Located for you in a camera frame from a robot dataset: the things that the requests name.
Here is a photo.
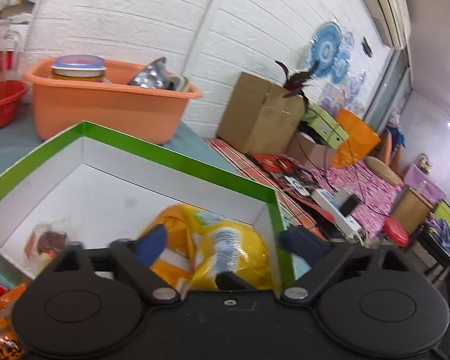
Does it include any orange plastic bag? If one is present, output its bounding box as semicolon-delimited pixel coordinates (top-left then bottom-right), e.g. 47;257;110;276
332;109;380;168

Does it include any blue lidded container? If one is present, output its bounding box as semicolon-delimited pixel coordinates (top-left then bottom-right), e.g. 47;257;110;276
51;55;106;81

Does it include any green shoe box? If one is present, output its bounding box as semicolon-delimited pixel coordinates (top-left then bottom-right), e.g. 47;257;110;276
303;104;348;149

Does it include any air conditioner unit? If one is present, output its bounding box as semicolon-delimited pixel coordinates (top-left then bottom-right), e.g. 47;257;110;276
363;0;411;50

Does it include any red plastic basin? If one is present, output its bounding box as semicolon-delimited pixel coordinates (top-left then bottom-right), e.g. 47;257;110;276
0;80;28;129

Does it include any green cardboard box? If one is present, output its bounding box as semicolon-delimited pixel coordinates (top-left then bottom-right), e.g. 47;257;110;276
0;122;296;285

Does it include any white power strip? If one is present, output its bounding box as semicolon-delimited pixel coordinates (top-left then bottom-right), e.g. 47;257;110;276
311;189;362;239

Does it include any yellow snack bag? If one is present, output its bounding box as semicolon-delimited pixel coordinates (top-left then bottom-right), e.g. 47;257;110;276
141;203;275;291

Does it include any orange plastic tub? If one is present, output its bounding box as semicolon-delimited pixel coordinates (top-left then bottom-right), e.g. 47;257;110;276
23;58;202;145

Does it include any brown cardboard box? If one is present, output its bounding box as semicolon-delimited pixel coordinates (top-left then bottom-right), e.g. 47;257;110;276
217;72;305;155

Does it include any clear wrapped small snack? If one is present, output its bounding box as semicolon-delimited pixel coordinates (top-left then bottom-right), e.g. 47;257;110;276
23;223;69;275

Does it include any metal bowl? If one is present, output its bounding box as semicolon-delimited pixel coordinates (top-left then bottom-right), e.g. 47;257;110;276
127;57;172;89

